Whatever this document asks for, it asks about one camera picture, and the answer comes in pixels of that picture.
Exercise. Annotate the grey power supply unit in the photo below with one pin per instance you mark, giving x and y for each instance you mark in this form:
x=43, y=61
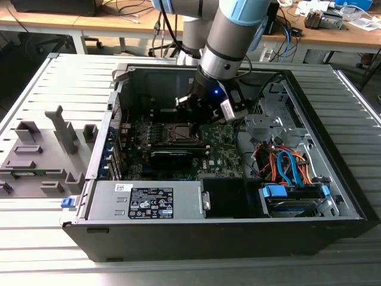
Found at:
x=104, y=199

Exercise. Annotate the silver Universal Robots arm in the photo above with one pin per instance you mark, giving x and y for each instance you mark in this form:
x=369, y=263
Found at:
x=232, y=32

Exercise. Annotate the metal drive cage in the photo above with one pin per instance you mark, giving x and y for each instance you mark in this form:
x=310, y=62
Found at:
x=262, y=122

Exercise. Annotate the small metal bracket box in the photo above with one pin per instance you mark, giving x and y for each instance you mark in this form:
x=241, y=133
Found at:
x=333, y=21

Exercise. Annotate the green motherboard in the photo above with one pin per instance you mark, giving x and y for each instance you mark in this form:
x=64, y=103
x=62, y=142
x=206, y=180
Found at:
x=220, y=149

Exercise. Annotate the black speaker box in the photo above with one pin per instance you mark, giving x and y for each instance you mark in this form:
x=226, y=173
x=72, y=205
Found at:
x=274, y=18

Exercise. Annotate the black graphics card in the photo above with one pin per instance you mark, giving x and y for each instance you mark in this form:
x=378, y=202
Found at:
x=169, y=161

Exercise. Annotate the wooden desk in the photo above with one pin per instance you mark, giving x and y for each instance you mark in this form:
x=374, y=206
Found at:
x=327, y=37
x=44, y=21

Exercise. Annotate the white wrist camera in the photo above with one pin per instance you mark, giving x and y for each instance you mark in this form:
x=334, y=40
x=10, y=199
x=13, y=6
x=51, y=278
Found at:
x=229, y=111

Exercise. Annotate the blue case latch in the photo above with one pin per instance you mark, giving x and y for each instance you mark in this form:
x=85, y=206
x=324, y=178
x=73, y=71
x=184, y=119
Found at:
x=67, y=203

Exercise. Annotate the silver Intel CPU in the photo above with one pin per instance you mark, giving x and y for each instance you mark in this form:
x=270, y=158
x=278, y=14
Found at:
x=180, y=133

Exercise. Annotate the grey case release latch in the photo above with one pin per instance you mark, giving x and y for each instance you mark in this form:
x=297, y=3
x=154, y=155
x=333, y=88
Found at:
x=120, y=73

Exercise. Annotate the blue box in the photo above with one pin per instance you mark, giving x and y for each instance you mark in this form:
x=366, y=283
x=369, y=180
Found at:
x=354, y=3

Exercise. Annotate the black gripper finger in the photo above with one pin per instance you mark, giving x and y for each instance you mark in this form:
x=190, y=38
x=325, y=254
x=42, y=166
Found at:
x=184, y=105
x=212, y=117

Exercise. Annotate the black PC case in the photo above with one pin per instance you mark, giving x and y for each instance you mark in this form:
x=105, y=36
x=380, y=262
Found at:
x=178, y=238

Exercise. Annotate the black computer box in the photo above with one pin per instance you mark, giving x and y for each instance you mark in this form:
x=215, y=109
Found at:
x=53, y=7

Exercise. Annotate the green RAM stick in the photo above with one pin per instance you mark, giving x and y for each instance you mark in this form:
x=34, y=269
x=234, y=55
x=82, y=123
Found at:
x=41, y=172

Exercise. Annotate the copper finned CPU cooler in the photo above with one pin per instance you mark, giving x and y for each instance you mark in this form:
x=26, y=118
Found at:
x=312, y=19

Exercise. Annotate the hard disk in blue carrier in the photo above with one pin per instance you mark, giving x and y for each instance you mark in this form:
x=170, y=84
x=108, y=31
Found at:
x=275, y=190

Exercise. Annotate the grey parts rack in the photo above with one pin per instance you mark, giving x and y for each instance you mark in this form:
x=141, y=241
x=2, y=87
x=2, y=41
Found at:
x=64, y=134

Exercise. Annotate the white printed papers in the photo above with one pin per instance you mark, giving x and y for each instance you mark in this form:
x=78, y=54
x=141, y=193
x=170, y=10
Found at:
x=364, y=23

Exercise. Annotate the CPU socket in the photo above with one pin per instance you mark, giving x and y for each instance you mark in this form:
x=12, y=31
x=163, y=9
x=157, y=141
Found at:
x=167, y=140

